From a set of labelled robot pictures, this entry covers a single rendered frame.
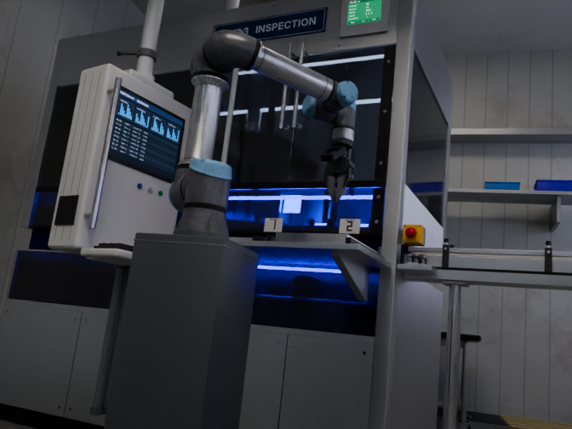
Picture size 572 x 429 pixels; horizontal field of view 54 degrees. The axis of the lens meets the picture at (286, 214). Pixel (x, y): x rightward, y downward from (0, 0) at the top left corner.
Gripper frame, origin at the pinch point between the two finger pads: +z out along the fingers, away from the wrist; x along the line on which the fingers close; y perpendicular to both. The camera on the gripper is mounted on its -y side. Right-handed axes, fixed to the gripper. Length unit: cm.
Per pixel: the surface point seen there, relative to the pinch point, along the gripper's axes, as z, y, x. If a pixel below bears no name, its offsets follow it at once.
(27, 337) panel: 62, 38, 173
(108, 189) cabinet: -2, -8, 92
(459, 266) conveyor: 14, 49, -33
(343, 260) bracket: 19.7, 8.3, -1.9
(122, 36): -101, 38, 146
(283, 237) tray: 13.8, 0.8, 17.9
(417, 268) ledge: 17.0, 38.1, -20.1
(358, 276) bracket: 22.5, 25.7, -1.9
